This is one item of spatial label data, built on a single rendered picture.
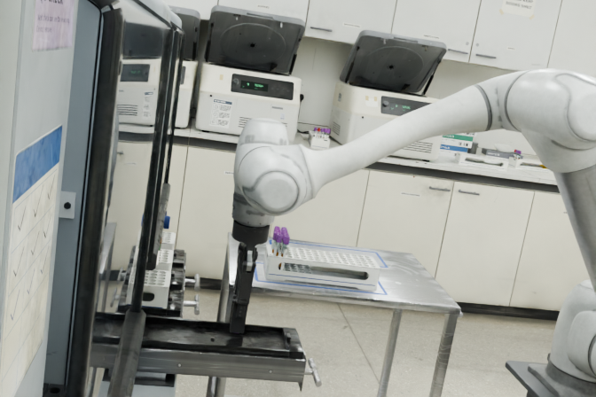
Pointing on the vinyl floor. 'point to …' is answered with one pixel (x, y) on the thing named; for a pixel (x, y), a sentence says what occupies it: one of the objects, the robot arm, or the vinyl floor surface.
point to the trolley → (412, 268)
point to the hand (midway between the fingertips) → (238, 314)
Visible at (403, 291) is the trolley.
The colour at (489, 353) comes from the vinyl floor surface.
